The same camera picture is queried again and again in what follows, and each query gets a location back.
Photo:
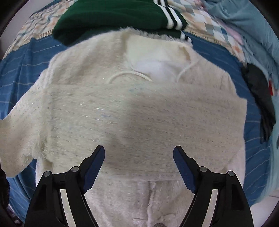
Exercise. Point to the dark green striped sweater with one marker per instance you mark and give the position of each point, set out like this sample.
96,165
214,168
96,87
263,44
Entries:
85,19

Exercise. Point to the black garment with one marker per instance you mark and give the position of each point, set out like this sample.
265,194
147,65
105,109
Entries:
259,88

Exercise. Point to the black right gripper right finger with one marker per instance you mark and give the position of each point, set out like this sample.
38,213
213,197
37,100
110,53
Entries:
231,209

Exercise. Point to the light blue blanket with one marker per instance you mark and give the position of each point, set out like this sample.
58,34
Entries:
260,45

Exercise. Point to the cream fuzzy hooded garment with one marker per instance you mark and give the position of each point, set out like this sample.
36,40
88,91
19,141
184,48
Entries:
138,97

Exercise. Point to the blue striped bed sheet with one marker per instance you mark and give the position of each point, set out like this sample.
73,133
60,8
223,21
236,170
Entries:
21,68

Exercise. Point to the checkered pastel quilt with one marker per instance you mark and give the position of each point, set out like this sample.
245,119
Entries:
40,24

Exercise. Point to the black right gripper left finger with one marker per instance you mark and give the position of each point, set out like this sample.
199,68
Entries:
46,207

